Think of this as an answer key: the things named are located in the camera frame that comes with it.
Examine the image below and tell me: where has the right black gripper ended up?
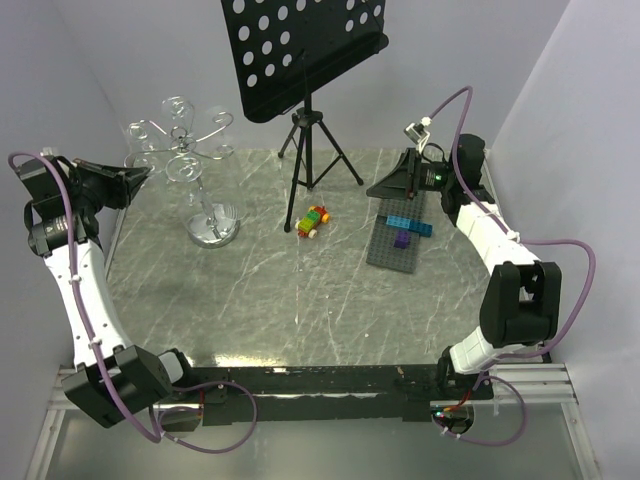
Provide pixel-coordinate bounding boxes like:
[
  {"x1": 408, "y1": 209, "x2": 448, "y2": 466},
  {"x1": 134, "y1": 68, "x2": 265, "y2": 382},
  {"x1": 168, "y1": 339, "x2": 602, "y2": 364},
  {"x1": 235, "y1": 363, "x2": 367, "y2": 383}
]
[{"x1": 367, "y1": 148, "x2": 457, "y2": 201}]

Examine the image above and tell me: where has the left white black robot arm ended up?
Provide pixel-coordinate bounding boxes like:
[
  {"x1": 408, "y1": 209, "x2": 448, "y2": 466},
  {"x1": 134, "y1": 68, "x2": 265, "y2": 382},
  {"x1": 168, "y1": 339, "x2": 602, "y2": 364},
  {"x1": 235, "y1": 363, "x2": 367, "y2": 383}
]
[{"x1": 8, "y1": 152, "x2": 198, "y2": 428}]

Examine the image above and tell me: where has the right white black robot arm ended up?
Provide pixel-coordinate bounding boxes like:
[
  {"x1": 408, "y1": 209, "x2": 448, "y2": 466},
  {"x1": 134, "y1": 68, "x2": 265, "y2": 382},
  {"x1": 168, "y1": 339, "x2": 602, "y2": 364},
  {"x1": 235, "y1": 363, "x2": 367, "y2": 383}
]
[{"x1": 366, "y1": 134, "x2": 562, "y2": 399}]

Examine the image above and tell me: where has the chrome wine glass rack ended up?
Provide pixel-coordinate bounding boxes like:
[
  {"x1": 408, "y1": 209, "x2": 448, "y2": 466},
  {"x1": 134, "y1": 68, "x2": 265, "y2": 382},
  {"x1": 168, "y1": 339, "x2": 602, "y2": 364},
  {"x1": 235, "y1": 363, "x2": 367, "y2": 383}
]
[{"x1": 126, "y1": 95, "x2": 246, "y2": 249}]

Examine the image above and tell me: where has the blue lego brick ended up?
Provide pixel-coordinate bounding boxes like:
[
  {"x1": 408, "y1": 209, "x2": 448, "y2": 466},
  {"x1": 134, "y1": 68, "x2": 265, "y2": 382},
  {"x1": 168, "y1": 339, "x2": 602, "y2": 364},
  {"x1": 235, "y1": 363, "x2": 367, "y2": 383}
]
[{"x1": 386, "y1": 215, "x2": 433, "y2": 237}]

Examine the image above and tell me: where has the purple lego brick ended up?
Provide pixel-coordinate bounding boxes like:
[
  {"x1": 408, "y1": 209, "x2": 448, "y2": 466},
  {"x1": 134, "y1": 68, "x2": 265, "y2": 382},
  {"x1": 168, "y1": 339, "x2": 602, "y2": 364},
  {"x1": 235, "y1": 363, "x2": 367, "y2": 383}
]
[{"x1": 393, "y1": 229, "x2": 411, "y2": 250}]

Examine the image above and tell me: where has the grey lego baseplate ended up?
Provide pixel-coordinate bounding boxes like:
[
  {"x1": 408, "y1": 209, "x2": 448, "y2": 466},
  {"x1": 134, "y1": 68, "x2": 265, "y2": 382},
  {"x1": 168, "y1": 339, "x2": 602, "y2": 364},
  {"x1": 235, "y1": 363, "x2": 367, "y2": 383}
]
[{"x1": 366, "y1": 194, "x2": 426, "y2": 274}]

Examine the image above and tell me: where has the colourful lego toy car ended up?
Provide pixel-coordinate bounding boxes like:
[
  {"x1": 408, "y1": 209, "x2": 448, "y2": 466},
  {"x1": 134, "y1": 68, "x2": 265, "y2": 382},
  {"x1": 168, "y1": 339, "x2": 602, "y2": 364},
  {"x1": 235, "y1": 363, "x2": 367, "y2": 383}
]
[{"x1": 295, "y1": 206, "x2": 330, "y2": 239}]

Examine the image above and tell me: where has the black perforated music stand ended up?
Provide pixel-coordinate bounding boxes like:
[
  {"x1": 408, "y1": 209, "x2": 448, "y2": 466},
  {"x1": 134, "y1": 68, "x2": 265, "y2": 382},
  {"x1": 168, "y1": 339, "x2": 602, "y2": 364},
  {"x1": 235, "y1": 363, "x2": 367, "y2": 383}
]
[{"x1": 221, "y1": 0, "x2": 389, "y2": 231}]

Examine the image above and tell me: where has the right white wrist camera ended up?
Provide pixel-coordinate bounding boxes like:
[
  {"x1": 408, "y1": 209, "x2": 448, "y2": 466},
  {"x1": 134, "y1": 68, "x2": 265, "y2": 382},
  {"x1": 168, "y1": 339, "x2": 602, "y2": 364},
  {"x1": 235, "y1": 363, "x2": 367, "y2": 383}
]
[{"x1": 404, "y1": 117, "x2": 432, "y2": 154}]

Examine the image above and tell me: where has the purple cable loop under rail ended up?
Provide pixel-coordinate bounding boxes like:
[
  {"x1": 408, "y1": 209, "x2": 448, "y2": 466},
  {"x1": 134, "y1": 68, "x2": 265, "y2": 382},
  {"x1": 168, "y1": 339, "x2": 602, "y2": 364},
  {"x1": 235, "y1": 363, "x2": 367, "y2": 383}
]
[{"x1": 157, "y1": 381, "x2": 259, "y2": 455}]

